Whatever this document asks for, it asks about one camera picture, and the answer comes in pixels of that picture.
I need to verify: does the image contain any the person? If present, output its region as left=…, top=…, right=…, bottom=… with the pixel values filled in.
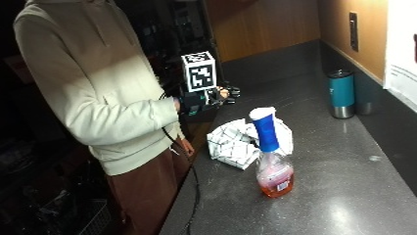
left=11, top=0, right=195, bottom=235

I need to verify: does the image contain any black wall outlet plate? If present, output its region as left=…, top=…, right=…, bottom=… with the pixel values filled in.
left=347, top=11, right=359, bottom=53

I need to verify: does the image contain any white checked cloth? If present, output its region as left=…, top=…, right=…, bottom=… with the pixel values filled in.
left=206, top=117, right=294, bottom=170

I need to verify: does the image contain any white paper sheet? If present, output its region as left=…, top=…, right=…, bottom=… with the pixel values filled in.
left=382, top=0, right=417, bottom=114

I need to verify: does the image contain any white marker cube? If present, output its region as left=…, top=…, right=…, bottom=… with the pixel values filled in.
left=179, top=50, right=217, bottom=94

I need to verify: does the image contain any orange spray bottle blue nozzle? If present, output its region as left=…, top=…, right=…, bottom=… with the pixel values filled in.
left=247, top=106, right=295, bottom=199

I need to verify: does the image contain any teal steel travel tumbler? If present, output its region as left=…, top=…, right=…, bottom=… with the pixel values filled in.
left=326, top=69, right=355, bottom=119

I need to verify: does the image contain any wire basket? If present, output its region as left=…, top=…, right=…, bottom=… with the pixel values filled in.
left=37, top=197, right=113, bottom=235

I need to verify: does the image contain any black cable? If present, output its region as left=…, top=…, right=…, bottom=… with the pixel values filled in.
left=157, top=92, right=202, bottom=235

